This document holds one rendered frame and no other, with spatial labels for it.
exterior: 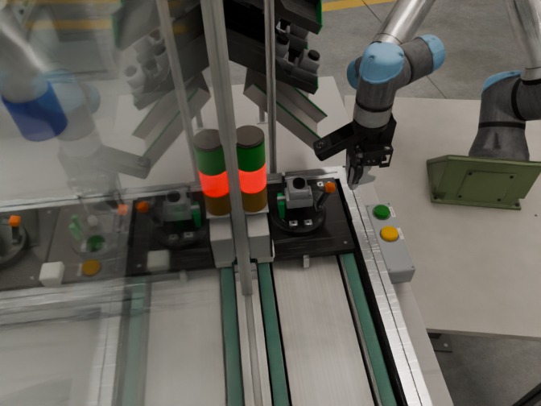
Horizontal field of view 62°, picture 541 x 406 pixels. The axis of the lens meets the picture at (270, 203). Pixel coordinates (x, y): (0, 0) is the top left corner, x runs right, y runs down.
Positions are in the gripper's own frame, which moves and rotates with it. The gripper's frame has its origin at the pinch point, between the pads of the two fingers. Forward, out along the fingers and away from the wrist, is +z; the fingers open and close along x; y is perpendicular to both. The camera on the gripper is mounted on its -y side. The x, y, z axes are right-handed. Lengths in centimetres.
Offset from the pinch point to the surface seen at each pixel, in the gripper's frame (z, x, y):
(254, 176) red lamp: -27.7, -21.1, -23.9
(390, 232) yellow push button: 9.5, -8.3, 9.4
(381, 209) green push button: 9.5, -1.0, 9.3
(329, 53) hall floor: 105, 230, 54
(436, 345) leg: 105, -1, 51
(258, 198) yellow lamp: -22.3, -20.9, -23.4
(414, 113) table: 20, 49, 38
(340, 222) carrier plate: 9.8, -3.5, -1.7
